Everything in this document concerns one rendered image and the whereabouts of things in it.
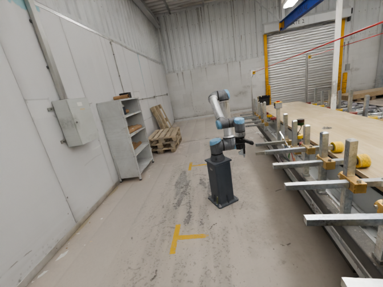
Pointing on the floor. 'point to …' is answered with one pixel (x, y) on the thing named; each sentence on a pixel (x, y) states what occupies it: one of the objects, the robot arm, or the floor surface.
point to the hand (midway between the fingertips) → (244, 156)
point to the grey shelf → (128, 158)
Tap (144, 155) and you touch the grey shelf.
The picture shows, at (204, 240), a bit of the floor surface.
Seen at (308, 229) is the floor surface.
